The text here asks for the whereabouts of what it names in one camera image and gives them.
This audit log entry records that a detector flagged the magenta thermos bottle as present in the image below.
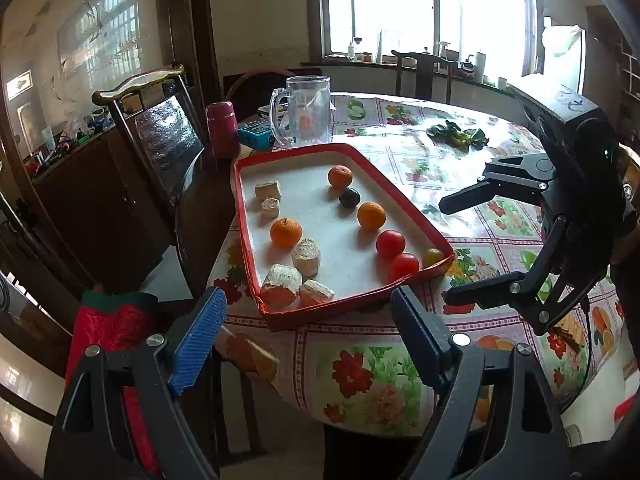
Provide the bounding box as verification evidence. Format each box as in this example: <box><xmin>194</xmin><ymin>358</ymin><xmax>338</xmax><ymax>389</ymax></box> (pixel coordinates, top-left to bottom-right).
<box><xmin>205</xmin><ymin>101</ymin><xmax>241</xmax><ymax>160</ymax></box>

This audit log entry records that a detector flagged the dark wooden chair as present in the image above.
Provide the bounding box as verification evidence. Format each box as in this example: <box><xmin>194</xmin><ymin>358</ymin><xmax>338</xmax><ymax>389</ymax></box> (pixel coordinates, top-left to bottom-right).
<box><xmin>91</xmin><ymin>63</ymin><xmax>235</xmax><ymax>296</ymax></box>
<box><xmin>392</xmin><ymin>50</ymin><xmax>458</xmax><ymax>104</ymax></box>

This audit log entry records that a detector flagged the small beige root piece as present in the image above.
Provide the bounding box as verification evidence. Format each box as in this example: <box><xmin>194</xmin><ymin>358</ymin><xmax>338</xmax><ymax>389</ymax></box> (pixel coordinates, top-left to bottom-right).
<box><xmin>260</xmin><ymin>197</ymin><xmax>280</xmax><ymax>219</ymax></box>

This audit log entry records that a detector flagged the clear plastic pitcher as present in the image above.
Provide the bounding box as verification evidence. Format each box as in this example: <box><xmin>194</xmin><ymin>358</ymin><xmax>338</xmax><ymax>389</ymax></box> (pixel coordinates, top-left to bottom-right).
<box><xmin>269</xmin><ymin>75</ymin><xmax>332</xmax><ymax>148</ymax></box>

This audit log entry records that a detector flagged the small green lime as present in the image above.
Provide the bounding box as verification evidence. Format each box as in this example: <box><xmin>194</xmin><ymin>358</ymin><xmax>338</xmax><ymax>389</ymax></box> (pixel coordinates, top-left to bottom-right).
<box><xmin>422</xmin><ymin>247</ymin><xmax>445</xmax><ymax>268</ymax></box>

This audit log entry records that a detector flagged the silver refrigerator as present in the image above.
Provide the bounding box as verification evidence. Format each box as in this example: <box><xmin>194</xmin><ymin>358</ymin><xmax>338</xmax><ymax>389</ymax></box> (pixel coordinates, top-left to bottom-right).
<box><xmin>541</xmin><ymin>16</ymin><xmax>587</xmax><ymax>94</ymax></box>

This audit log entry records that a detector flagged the white roll on windowsill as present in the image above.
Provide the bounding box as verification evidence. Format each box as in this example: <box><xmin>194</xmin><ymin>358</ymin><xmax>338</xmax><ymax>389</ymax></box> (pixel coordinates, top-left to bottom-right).
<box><xmin>474</xmin><ymin>51</ymin><xmax>486</xmax><ymax>84</ymax></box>

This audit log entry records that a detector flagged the red tomato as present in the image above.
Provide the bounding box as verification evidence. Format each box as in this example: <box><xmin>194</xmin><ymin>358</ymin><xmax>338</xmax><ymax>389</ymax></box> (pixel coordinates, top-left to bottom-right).
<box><xmin>376</xmin><ymin>230</ymin><xmax>406</xmax><ymax>260</ymax></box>
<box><xmin>390</xmin><ymin>252</ymin><xmax>421</xmax><ymax>282</ymax></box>

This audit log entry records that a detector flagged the blue box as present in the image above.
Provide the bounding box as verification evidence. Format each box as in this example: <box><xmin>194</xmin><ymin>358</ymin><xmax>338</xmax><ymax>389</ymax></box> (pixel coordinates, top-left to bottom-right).
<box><xmin>238</xmin><ymin>118</ymin><xmax>273</xmax><ymax>152</ymax></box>

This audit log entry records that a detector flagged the red cloth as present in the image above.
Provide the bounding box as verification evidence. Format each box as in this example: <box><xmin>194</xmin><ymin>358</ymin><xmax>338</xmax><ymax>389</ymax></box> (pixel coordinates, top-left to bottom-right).
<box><xmin>65</xmin><ymin>290</ymin><xmax>160</xmax><ymax>476</ymax></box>

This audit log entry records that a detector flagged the round back wooden chair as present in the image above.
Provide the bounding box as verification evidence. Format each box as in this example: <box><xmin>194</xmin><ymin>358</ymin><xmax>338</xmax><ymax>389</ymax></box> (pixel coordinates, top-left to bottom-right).
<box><xmin>224</xmin><ymin>68</ymin><xmax>293</xmax><ymax>122</ymax></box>

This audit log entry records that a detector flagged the red rimmed white tray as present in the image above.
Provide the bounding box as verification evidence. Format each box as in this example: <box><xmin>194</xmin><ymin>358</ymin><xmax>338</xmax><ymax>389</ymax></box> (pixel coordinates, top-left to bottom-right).
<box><xmin>233</xmin><ymin>143</ymin><xmax>454</xmax><ymax>332</ymax></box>

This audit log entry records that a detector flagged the orange mandarin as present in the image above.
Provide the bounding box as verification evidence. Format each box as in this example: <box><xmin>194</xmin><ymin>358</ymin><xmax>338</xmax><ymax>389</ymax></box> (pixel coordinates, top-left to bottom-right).
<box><xmin>357</xmin><ymin>202</ymin><xmax>386</xmax><ymax>232</ymax></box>
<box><xmin>328</xmin><ymin>165</ymin><xmax>354</xmax><ymax>191</ymax></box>
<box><xmin>269</xmin><ymin>218</ymin><xmax>303</xmax><ymax>249</ymax></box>

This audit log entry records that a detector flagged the dark far wooden chair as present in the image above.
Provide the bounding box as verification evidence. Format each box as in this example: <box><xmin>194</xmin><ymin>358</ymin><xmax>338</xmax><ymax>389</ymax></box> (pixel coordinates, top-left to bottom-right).
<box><xmin>392</xmin><ymin>50</ymin><xmax>458</xmax><ymax>104</ymax></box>

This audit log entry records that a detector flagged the green leafy vegetable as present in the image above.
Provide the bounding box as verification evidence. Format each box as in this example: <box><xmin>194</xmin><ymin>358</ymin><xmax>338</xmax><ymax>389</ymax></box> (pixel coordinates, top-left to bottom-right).
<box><xmin>427</xmin><ymin>120</ymin><xmax>489</xmax><ymax>153</ymax></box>

